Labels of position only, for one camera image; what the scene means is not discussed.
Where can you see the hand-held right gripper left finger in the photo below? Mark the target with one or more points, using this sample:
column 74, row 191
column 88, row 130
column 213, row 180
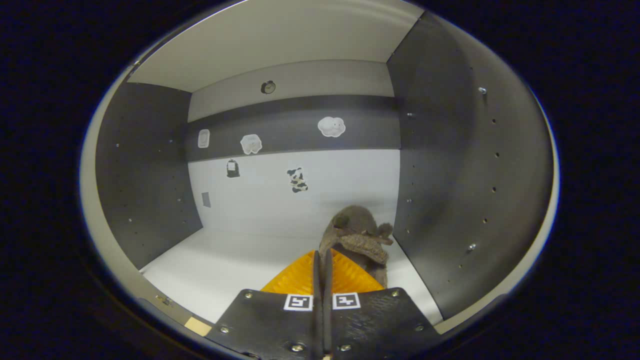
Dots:
column 270, row 320

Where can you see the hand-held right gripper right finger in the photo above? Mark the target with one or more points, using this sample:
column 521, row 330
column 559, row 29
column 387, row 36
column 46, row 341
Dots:
column 380, row 320

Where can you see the brown fuzzy shoe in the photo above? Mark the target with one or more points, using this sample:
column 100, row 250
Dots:
column 355, row 225

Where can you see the white and grey shoe cabinet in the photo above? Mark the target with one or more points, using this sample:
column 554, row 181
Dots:
column 450, row 175

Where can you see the white cabinet shelf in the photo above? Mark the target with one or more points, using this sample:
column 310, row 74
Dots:
column 275, row 40

